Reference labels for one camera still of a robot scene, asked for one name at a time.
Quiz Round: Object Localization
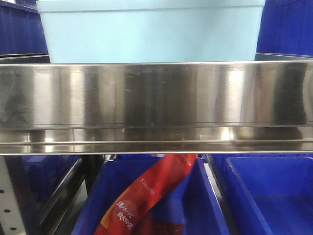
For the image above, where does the red snack package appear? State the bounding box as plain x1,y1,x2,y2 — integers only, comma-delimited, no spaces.
94,154,197,235

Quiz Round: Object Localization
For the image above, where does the dark blue bin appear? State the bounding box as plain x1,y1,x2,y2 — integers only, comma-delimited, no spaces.
72,154,230,235
257,0,313,57
210,153,313,235
0,1,47,55
4,154,83,216

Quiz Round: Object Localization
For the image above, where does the dark blue bin lower left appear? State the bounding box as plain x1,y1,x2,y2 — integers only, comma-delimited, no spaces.
4,154,83,216

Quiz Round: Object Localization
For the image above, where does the dark blue bin upper right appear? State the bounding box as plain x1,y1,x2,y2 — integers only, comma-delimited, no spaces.
257,0,313,57

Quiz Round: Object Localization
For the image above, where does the dark blue bin upper left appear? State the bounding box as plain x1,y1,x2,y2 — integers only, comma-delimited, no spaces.
0,1,47,55

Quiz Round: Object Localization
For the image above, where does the light blue plastic bin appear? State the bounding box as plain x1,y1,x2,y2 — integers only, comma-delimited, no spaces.
36,0,265,63

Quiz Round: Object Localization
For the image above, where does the stainless steel shelf front rail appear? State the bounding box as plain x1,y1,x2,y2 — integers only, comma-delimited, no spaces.
0,61,313,155

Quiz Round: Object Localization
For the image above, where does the dark blue bin lower right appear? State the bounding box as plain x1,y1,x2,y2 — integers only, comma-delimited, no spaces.
210,153,313,235

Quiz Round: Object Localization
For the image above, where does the white perforated shelf post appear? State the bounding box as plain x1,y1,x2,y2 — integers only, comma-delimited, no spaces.
0,156,25,235

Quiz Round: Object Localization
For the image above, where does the dark blue bin lower middle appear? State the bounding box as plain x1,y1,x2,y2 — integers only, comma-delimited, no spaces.
72,154,230,235

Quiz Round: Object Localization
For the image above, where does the steel divider rail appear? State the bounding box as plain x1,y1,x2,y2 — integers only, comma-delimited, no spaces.
39,157,85,235

